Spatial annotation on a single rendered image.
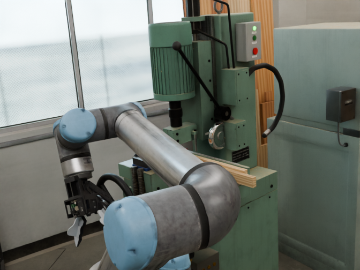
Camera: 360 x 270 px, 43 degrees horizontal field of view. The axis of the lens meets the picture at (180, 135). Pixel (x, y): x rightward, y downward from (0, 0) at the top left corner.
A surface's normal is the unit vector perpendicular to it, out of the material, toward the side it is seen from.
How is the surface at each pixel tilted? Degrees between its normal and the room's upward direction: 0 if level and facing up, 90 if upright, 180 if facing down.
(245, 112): 90
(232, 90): 90
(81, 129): 64
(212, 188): 30
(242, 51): 90
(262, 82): 86
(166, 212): 43
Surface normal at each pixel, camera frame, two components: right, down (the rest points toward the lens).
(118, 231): -0.87, 0.12
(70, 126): 0.25, -0.22
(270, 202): 0.66, 0.16
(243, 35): -0.75, 0.22
